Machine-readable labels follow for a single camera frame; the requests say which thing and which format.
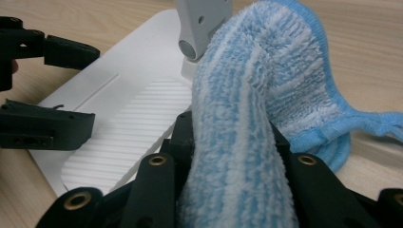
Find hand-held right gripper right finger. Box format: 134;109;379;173
269;123;292;174

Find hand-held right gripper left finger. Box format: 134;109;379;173
161;110;195;191

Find blue striped microfibre cloth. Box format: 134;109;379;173
176;0;403;228

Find white desk lamp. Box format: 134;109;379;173
29;0;234;198

